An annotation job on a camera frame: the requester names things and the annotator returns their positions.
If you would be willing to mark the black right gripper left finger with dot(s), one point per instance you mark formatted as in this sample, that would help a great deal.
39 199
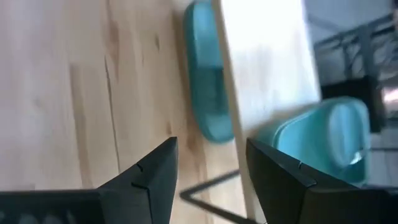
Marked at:
140 199

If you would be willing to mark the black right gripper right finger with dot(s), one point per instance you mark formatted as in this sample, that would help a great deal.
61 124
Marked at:
295 199

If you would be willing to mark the green rubber slide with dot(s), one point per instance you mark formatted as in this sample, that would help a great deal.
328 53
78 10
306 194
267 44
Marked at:
205 77
311 140

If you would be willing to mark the wooden shelf with black legs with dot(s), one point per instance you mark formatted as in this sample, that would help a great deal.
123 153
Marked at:
264 62

